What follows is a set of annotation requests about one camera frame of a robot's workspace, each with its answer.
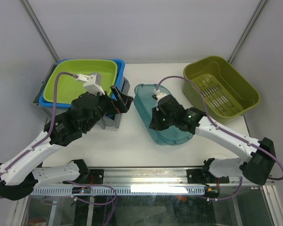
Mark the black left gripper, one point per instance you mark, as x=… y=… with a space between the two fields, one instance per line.
x=112 y=105

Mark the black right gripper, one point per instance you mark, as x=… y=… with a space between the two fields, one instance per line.
x=155 y=124

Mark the teal transparent plastic tub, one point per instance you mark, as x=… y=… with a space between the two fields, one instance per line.
x=145 y=105

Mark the olive green slotted container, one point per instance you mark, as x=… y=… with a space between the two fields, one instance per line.
x=226 y=93

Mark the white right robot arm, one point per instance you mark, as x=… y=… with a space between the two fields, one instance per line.
x=254 y=157

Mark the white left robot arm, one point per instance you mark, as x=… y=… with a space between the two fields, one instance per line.
x=20 y=176

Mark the grey plastic bin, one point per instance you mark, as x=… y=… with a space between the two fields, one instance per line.
x=108 y=121

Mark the blue plastic tub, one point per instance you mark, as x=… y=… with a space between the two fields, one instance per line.
x=69 y=88

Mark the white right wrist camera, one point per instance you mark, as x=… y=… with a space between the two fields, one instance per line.
x=158 y=95

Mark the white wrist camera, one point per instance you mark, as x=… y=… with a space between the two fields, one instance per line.
x=158 y=95
x=91 y=83

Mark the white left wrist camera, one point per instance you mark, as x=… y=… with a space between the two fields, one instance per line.
x=91 y=83

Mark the aluminium front rail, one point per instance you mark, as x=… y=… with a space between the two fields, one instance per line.
x=112 y=176

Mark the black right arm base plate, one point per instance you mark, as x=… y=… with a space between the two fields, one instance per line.
x=196 y=176

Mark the grey slotted cable duct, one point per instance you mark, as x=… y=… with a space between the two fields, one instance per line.
x=119 y=190

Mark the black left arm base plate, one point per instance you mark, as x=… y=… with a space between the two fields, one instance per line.
x=95 y=176

